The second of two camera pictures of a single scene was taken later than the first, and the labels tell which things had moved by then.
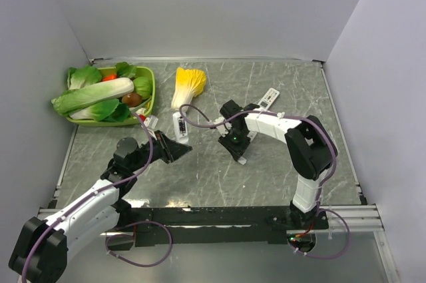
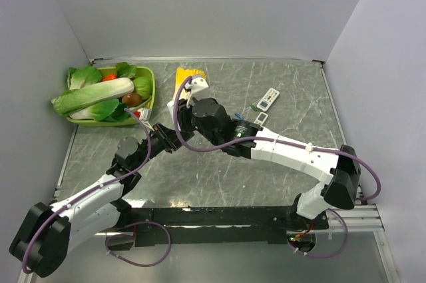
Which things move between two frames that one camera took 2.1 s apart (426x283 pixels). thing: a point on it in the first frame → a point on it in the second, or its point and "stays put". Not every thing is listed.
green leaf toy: x=79 y=77 stays put
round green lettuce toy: x=143 y=86 stays put
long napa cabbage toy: x=72 y=98 stays put
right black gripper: x=236 y=150 → x=184 y=113
